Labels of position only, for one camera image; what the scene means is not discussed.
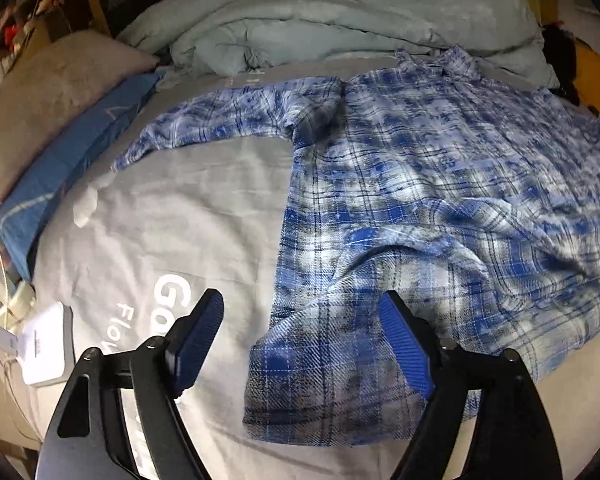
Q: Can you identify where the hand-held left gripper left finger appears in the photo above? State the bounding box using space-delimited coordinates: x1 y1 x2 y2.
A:
39 288 225 480

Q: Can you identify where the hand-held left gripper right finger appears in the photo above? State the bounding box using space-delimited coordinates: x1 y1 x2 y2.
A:
378 290 563 480

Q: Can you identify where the blue plaid shirt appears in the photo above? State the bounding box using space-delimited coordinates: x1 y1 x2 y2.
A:
111 45 600 447

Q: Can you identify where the black cloth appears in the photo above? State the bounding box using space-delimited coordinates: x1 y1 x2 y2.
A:
542 22 581 106

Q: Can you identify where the grey printed bed sheet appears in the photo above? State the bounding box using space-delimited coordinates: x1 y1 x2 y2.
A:
0 55 600 480

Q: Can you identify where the white flat device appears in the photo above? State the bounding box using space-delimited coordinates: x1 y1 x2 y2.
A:
17 302 76 388

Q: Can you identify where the white power strip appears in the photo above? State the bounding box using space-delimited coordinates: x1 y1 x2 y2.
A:
0 255 36 333

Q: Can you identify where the blue pillow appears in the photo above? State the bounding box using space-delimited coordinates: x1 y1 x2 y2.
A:
0 71 166 281

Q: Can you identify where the beige pillow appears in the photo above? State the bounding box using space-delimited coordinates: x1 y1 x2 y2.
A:
0 30 161 203

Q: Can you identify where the light blue duvet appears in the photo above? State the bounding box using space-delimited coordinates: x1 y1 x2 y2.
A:
116 0 561 88

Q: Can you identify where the cluttered wooden shelf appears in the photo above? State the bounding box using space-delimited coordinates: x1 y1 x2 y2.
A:
0 0 88 98

